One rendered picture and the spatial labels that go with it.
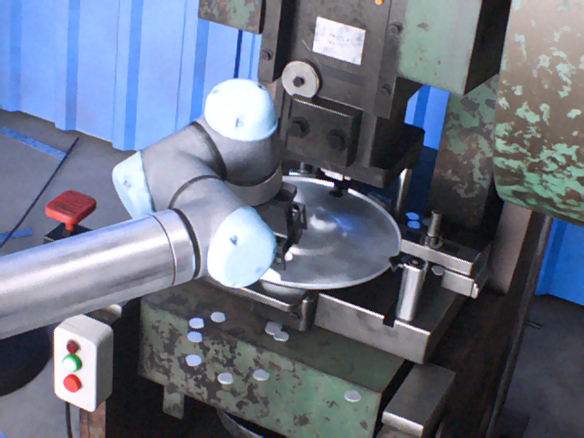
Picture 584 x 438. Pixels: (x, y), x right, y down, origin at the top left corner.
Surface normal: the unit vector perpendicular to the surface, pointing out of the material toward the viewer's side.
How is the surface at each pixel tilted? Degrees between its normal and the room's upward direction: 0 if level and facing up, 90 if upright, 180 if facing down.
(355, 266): 0
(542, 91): 107
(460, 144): 90
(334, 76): 90
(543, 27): 97
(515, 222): 74
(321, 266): 0
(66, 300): 85
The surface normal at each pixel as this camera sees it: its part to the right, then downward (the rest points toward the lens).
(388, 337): -0.44, 0.44
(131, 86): 0.46, 0.51
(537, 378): 0.11, -0.84
